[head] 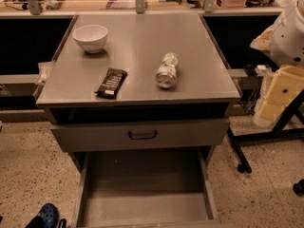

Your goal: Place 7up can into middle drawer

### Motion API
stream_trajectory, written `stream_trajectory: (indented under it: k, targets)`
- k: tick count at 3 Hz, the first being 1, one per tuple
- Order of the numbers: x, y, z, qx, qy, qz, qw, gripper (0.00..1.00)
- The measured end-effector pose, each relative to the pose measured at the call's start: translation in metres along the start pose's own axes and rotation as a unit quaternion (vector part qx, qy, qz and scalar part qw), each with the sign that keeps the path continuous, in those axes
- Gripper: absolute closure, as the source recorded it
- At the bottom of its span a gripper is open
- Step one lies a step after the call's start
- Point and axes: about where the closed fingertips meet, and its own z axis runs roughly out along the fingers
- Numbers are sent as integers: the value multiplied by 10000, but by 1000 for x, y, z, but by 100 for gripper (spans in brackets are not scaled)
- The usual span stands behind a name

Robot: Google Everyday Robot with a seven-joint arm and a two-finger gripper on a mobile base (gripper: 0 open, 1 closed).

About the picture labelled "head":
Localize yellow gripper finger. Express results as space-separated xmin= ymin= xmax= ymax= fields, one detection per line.
xmin=250 ymin=26 xmax=273 ymax=51
xmin=255 ymin=65 xmax=304 ymax=122

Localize silver green 7up can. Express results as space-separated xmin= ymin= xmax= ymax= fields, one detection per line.
xmin=155 ymin=52 xmax=179 ymax=89

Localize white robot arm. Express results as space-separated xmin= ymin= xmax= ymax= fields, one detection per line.
xmin=250 ymin=0 xmax=304 ymax=126

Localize grey drawer cabinet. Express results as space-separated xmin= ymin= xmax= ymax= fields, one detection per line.
xmin=33 ymin=12 xmax=242 ymax=228

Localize closed upper grey drawer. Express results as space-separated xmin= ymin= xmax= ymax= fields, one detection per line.
xmin=51 ymin=119 xmax=230 ymax=152

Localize open grey drawer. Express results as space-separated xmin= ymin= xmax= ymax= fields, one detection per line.
xmin=72 ymin=148 xmax=220 ymax=228

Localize white power adapter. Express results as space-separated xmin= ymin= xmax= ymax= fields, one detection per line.
xmin=256 ymin=65 xmax=267 ymax=76

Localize black table stand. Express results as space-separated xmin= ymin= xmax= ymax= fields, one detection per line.
xmin=227 ymin=90 xmax=304 ymax=173

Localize black caster wheel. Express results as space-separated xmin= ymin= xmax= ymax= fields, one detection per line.
xmin=293 ymin=179 xmax=304 ymax=196

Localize black snack bar wrapper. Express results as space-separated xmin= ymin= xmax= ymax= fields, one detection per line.
xmin=95 ymin=67 xmax=127 ymax=99

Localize white ceramic bowl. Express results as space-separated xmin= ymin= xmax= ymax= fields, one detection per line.
xmin=72 ymin=25 xmax=108 ymax=53

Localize blue croc shoe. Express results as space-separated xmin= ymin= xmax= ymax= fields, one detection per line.
xmin=25 ymin=203 xmax=59 ymax=228

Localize black drawer handle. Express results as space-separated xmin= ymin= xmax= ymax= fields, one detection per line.
xmin=128 ymin=130 xmax=158 ymax=141

